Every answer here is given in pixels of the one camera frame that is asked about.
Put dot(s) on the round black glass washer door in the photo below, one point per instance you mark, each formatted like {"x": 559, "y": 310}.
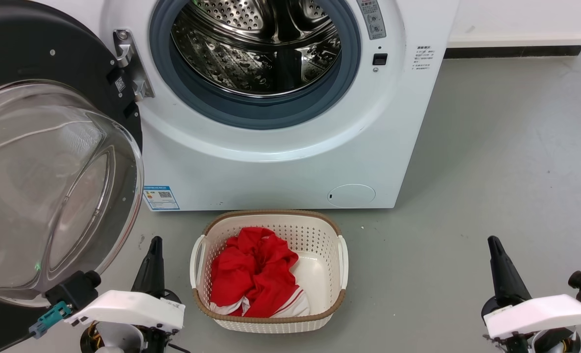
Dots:
{"x": 50, "y": 186}

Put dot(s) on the stainless steel washer drum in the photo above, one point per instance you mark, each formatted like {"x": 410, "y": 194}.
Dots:
{"x": 251, "y": 59}

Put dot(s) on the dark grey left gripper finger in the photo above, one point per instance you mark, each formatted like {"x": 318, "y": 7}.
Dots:
{"x": 152, "y": 274}

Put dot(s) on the blue energy label sticker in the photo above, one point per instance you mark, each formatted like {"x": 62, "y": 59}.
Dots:
{"x": 161, "y": 198}

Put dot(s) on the dark baseboard strip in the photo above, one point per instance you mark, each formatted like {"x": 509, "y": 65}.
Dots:
{"x": 516, "y": 52}

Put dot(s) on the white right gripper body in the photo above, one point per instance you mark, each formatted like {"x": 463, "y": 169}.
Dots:
{"x": 540, "y": 316}

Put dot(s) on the grey warning sticker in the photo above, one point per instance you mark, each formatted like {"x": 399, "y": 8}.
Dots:
{"x": 373, "y": 19}

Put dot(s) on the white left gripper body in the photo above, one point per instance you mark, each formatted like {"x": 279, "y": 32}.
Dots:
{"x": 133, "y": 310}

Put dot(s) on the white front-load washing machine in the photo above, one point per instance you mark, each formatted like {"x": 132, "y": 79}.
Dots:
{"x": 271, "y": 166}

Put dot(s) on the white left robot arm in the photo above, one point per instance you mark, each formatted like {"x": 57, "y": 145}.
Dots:
{"x": 116, "y": 340}

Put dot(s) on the red garment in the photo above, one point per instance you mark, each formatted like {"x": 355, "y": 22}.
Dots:
{"x": 256, "y": 267}

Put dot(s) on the round white filter cover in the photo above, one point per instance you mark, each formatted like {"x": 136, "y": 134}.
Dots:
{"x": 351, "y": 195}

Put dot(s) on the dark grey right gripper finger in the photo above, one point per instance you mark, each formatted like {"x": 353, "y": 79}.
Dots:
{"x": 506, "y": 279}

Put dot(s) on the black door lock slot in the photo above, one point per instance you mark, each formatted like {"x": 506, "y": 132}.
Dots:
{"x": 379, "y": 59}

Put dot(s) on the metal door hinge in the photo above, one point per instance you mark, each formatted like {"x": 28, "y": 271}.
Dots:
{"x": 131, "y": 63}

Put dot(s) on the cream perforated laundry basket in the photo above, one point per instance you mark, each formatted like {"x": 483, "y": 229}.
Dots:
{"x": 322, "y": 235}

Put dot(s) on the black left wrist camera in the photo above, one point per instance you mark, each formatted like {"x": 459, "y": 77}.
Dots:
{"x": 72, "y": 290}

